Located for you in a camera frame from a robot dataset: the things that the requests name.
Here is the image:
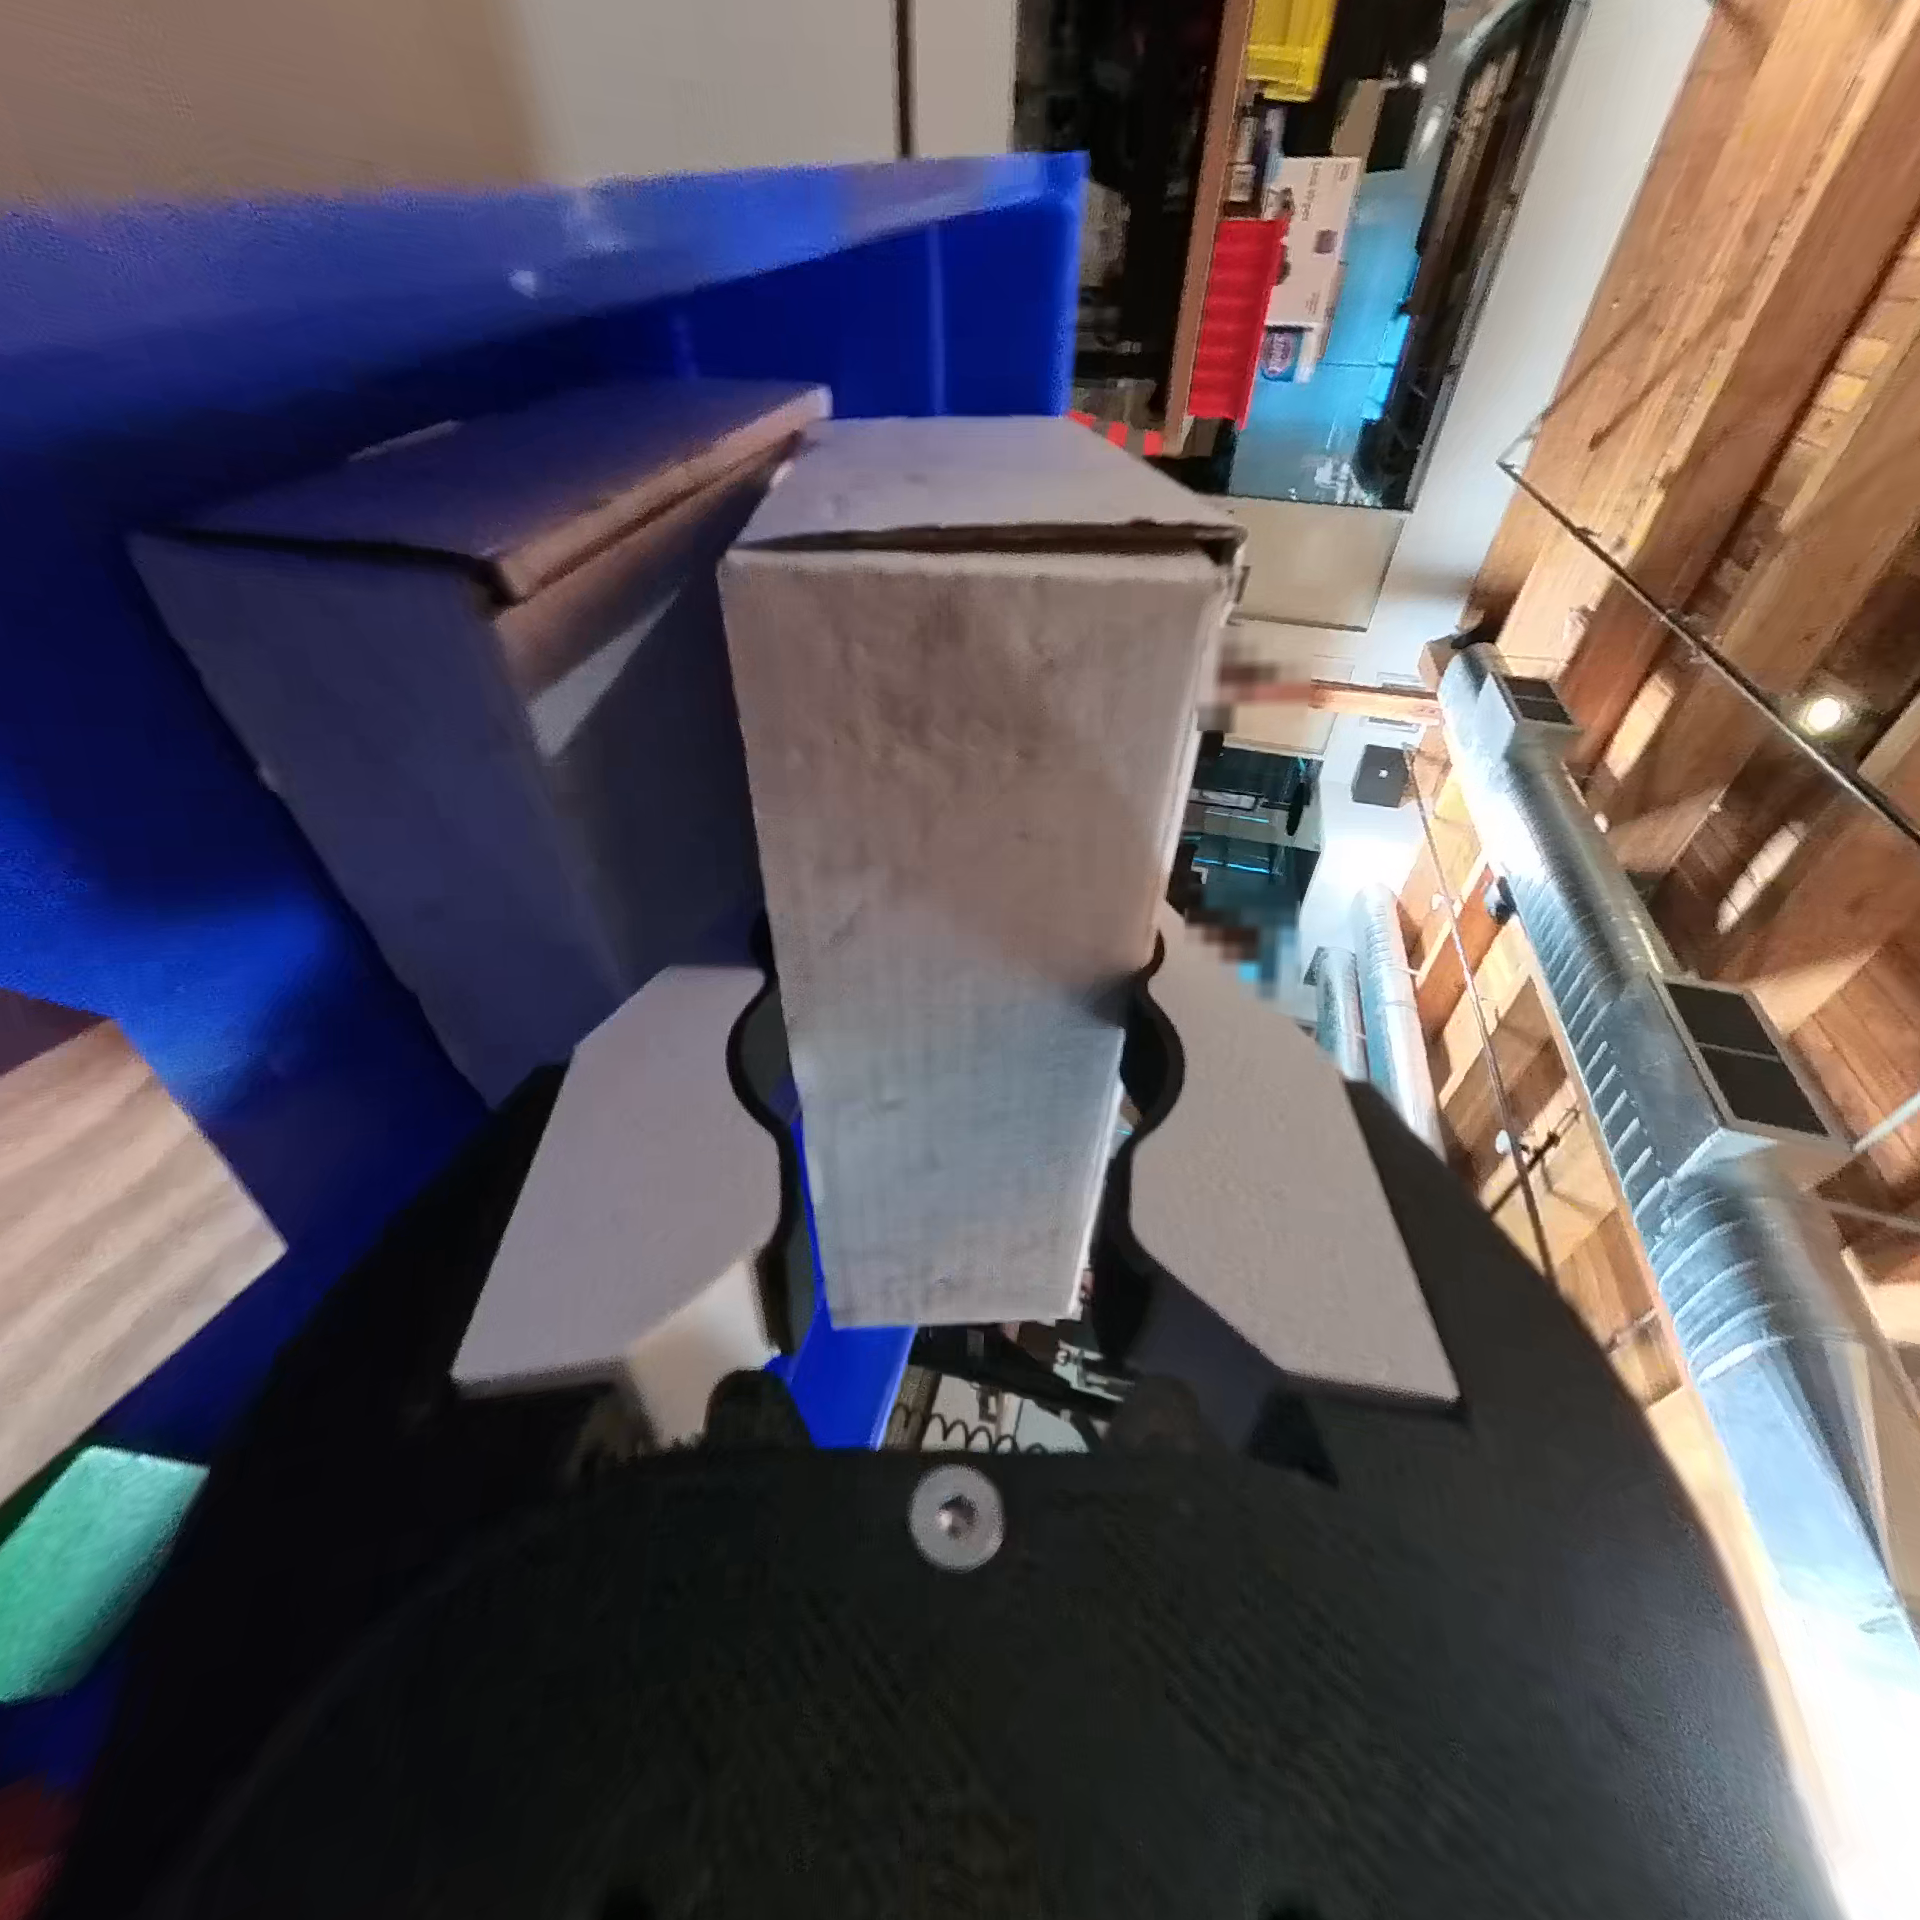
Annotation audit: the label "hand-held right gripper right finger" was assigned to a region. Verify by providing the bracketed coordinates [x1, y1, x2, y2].
[1094, 932, 1464, 1479]

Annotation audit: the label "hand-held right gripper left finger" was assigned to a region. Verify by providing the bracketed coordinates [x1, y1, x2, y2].
[451, 962, 825, 1403]

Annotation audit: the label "white cardboard box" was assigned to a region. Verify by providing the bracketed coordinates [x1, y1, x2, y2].
[127, 377, 833, 1104]
[717, 417, 1249, 1328]

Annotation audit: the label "blue storage bin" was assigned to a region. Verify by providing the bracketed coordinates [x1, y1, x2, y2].
[0, 152, 1094, 1453]

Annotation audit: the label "red ribbed tub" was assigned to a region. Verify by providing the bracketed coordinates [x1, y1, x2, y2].
[1200, 218, 1292, 424]

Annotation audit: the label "white printed carton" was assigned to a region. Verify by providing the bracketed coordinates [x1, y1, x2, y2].
[1267, 159, 1360, 377]

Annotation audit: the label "long wooden table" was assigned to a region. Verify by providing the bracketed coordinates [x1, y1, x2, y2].
[1160, 0, 1261, 453]

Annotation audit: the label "yellow ribbed tub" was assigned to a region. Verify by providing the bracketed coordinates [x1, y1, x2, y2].
[1245, 0, 1337, 99]

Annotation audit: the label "narrow silver duct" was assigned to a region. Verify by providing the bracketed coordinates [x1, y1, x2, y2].
[1311, 885, 1449, 1149]

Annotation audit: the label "silver ventilation duct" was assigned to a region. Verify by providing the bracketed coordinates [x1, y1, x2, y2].
[1424, 637, 1920, 1713]

